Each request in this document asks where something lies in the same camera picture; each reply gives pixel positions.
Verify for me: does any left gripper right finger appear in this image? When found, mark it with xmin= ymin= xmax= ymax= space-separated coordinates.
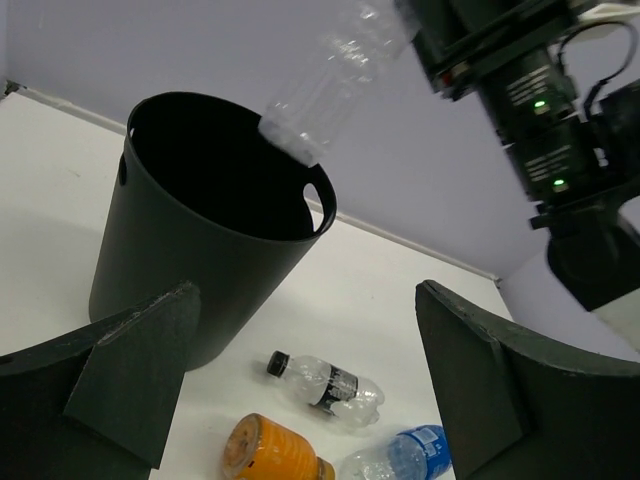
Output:
xmin=415 ymin=280 xmax=639 ymax=479

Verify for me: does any clear unlabelled plastic bottle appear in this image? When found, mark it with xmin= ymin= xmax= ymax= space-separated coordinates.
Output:
xmin=258 ymin=1 xmax=419 ymax=167

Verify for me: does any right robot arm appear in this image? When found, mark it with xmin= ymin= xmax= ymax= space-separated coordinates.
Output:
xmin=400 ymin=1 xmax=639 ymax=312

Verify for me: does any orange juice bottle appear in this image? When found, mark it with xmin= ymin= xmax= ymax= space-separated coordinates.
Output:
xmin=221 ymin=413 xmax=336 ymax=480

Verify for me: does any clear bottle blue label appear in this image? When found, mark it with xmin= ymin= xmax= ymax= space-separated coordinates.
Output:
xmin=337 ymin=425 xmax=452 ymax=480

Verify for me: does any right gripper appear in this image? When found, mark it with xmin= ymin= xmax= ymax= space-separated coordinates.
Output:
xmin=407 ymin=0 xmax=575 ymax=100

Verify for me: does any black cylindrical bin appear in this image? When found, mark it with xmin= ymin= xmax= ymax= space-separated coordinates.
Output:
xmin=88 ymin=91 xmax=337 ymax=369

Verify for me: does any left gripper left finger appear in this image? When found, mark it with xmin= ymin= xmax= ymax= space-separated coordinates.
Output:
xmin=1 ymin=282 xmax=201 ymax=479

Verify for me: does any clear bottle black label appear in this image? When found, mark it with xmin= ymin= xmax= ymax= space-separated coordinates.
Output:
xmin=266 ymin=350 xmax=385 ymax=429

